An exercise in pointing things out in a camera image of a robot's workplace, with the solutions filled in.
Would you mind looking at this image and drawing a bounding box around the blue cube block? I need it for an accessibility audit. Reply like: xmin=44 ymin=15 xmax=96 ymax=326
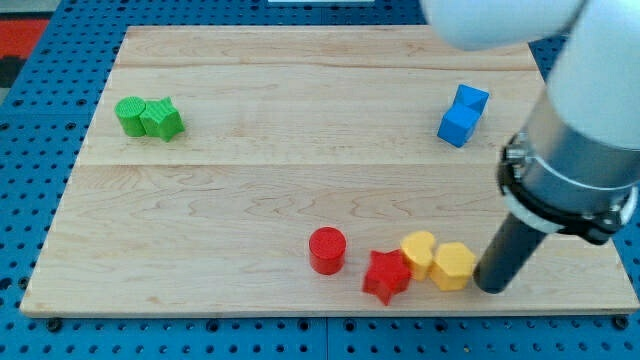
xmin=437 ymin=104 xmax=481 ymax=148

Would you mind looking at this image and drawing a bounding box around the red cylinder block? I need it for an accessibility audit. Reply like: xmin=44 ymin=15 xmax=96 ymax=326
xmin=308 ymin=227 xmax=347 ymax=275

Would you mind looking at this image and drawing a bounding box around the wooden board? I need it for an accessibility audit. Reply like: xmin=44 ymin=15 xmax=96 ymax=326
xmin=21 ymin=26 xmax=639 ymax=318

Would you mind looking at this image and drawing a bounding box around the green cylinder block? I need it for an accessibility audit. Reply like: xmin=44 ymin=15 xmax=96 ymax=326
xmin=114 ymin=96 xmax=146 ymax=137

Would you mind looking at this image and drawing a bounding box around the yellow hexagon block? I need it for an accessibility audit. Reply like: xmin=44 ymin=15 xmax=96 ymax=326
xmin=429 ymin=242 xmax=475 ymax=291

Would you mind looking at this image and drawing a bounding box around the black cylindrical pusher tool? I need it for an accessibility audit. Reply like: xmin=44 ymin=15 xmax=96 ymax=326
xmin=473 ymin=213 xmax=547 ymax=294

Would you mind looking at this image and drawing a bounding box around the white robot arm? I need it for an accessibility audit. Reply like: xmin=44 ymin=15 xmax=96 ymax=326
xmin=421 ymin=0 xmax=639 ymax=293

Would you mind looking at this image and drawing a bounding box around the yellow heart block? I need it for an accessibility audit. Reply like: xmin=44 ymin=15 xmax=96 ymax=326
xmin=400 ymin=230 xmax=436 ymax=281

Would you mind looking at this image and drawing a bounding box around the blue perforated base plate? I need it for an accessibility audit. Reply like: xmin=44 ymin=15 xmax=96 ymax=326
xmin=1 ymin=0 xmax=639 ymax=359

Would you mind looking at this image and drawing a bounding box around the blue triangle block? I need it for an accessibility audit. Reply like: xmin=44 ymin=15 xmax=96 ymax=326
xmin=453 ymin=84 xmax=490 ymax=115

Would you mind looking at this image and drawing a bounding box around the green star block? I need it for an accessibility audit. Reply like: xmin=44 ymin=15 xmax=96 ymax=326
xmin=140 ymin=97 xmax=185 ymax=142

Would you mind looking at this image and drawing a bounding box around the red star block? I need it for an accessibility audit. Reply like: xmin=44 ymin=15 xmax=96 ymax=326
xmin=362 ymin=249 xmax=411 ymax=306

